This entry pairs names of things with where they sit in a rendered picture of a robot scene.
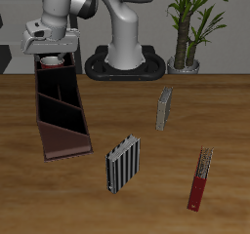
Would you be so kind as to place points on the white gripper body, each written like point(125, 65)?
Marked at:
point(55, 44)

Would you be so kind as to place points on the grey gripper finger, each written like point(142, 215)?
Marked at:
point(61, 55)
point(37, 57)

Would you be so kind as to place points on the red mug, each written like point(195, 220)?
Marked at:
point(52, 62)

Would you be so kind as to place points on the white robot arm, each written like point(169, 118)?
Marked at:
point(125, 33)

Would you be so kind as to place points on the dark brown desk caddy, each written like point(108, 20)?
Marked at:
point(62, 140)

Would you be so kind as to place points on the grey book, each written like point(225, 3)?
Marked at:
point(163, 109)

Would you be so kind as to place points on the green pot plant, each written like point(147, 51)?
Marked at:
point(182, 33)

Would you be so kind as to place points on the black and white striped book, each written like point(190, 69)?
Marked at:
point(123, 166)

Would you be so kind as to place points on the red book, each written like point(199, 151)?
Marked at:
point(198, 189)

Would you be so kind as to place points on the flat black base plate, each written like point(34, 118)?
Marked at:
point(94, 69)

